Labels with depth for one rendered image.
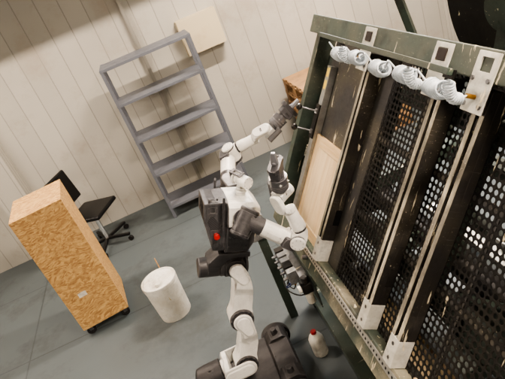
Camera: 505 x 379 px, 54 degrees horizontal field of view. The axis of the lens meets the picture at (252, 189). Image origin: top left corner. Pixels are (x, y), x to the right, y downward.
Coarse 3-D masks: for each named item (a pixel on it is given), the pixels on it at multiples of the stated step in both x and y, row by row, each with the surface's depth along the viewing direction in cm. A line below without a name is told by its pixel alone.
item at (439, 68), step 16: (320, 32) 235; (336, 48) 231; (368, 48) 189; (352, 64) 215; (368, 64) 198; (384, 64) 190; (416, 64) 158; (432, 64) 151; (400, 80) 176; (432, 80) 160; (432, 96) 159
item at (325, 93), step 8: (336, 72) 274; (328, 80) 274; (328, 88) 276; (320, 96) 281; (328, 96) 278; (320, 104) 280; (320, 112) 281; (320, 120) 283; (320, 128) 284; (312, 144) 287; (312, 152) 289; (304, 160) 294; (304, 168) 293; (304, 176) 294; (296, 192) 302; (296, 200) 300
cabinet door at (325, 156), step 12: (324, 144) 275; (312, 156) 289; (324, 156) 274; (336, 156) 260; (312, 168) 288; (324, 168) 273; (312, 180) 287; (324, 180) 271; (312, 192) 285; (324, 192) 270; (300, 204) 300; (312, 204) 284; (324, 204) 269; (312, 216) 282; (312, 228) 280; (312, 240) 278
